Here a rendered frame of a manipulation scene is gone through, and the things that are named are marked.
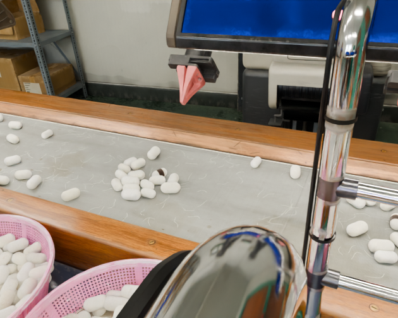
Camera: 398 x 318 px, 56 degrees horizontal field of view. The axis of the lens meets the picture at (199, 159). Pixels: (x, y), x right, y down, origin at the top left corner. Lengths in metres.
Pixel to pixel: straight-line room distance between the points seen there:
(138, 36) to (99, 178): 2.29
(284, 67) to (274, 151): 0.44
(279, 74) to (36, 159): 0.73
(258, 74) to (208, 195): 0.90
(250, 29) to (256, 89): 1.10
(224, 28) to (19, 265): 0.47
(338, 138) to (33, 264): 0.50
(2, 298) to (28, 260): 0.08
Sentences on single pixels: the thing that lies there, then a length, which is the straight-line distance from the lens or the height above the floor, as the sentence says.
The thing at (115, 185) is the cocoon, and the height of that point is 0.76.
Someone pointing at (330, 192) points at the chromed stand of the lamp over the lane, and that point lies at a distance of 0.36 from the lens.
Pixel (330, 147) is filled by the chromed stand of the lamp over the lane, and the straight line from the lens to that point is 0.33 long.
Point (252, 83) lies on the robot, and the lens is 1.55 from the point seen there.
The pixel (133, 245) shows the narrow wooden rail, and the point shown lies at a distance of 0.59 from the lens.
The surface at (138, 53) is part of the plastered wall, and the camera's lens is 3.07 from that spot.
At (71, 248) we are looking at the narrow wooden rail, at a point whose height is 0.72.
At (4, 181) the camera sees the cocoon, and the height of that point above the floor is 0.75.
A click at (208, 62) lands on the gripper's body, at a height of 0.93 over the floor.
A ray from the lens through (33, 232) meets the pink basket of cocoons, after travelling 0.70.
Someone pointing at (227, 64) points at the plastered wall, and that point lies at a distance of 2.80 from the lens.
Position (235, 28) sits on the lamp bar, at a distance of 0.47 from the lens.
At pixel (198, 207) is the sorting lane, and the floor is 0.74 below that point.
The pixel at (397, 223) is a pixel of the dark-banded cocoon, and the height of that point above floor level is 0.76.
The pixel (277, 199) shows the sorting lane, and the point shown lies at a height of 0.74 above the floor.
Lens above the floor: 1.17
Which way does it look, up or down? 31 degrees down
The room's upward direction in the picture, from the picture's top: 4 degrees counter-clockwise
